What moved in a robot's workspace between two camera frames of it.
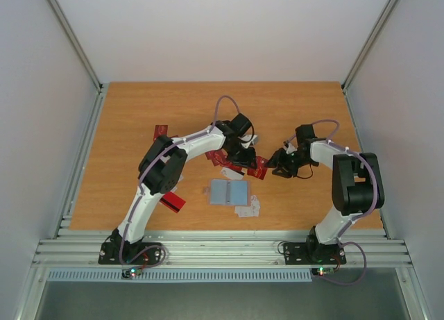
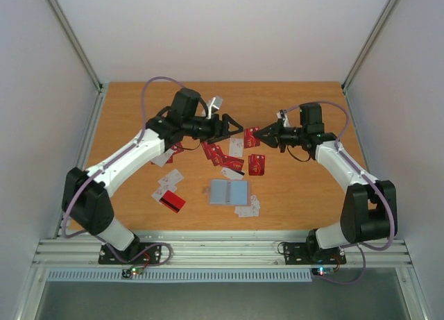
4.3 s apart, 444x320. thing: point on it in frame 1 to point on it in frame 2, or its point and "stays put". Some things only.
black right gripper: [286, 160] to [279, 137]
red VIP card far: [260, 170] stays put
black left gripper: [247, 161] to [218, 132]
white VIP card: [232, 173] stays put
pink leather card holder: [228, 191] stays put
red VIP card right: [219, 157] stays put
